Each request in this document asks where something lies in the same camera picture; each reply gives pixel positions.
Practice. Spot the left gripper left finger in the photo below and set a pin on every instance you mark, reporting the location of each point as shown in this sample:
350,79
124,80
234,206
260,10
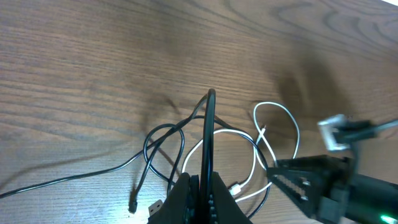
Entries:
179,206

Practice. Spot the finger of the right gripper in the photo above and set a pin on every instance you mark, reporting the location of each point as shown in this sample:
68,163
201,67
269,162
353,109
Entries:
292,186
316,164

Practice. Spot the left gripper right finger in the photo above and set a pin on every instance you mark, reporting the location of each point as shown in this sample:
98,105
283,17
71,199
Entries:
223,208

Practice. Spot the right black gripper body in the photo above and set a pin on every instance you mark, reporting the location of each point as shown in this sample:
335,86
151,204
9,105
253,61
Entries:
329,193

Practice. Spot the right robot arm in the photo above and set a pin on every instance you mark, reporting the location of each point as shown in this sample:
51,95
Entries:
370,200

